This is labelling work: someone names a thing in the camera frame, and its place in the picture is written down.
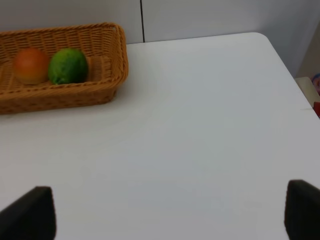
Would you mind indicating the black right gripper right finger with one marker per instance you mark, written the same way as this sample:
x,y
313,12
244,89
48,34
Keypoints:
x,y
302,211

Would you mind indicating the green lime fruit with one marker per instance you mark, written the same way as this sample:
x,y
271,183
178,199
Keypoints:
x,y
68,66

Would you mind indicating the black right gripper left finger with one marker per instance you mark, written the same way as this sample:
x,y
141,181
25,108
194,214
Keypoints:
x,y
31,217

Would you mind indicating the colourful objects beside table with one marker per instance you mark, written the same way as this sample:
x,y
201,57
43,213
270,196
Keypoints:
x,y
316,102

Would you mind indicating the light orange wicker basket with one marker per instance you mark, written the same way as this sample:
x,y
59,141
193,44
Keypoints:
x,y
103,44

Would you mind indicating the red orange peach fruit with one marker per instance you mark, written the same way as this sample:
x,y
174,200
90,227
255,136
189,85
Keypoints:
x,y
30,66

